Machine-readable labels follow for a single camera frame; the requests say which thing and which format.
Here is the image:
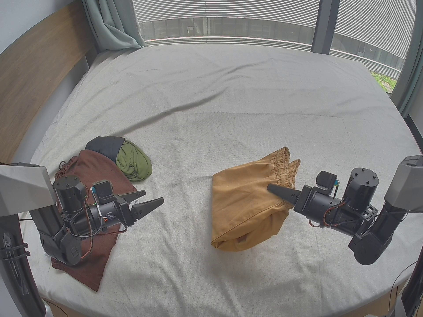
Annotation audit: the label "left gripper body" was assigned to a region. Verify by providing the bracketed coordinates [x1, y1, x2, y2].
[96, 198, 137, 227]

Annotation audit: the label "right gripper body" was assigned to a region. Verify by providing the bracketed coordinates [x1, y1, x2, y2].
[292, 185, 332, 219]

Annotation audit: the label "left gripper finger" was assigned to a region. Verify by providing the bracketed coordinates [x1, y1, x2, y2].
[132, 197, 165, 220]
[117, 190, 146, 205]

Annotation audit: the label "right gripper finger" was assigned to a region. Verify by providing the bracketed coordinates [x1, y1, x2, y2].
[267, 184, 301, 204]

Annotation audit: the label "tan shorts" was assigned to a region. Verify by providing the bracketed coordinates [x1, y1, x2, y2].
[211, 147, 301, 252]

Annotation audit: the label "bed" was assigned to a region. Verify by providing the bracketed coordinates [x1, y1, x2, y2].
[0, 0, 423, 317]

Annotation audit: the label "green garment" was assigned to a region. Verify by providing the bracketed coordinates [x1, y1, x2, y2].
[116, 140, 153, 182]

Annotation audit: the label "brown shorts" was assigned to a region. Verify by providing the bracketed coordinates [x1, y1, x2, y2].
[50, 149, 137, 292]

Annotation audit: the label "black garment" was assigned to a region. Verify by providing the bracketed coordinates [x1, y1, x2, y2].
[86, 136, 126, 166]

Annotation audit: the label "blue-green curtain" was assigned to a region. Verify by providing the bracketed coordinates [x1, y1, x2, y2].
[78, 0, 147, 52]
[398, 28, 423, 118]

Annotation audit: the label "window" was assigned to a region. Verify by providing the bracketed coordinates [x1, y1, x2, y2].
[127, 0, 423, 95]

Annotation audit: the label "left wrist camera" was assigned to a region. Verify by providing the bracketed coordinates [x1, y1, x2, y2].
[91, 179, 113, 201]

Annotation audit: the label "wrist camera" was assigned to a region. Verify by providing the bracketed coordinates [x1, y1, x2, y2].
[315, 171, 338, 191]
[91, 179, 113, 201]

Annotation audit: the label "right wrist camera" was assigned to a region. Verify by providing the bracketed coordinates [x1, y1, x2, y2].
[315, 171, 338, 191]

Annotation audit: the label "black cable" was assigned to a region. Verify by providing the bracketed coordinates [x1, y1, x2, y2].
[390, 260, 418, 310]

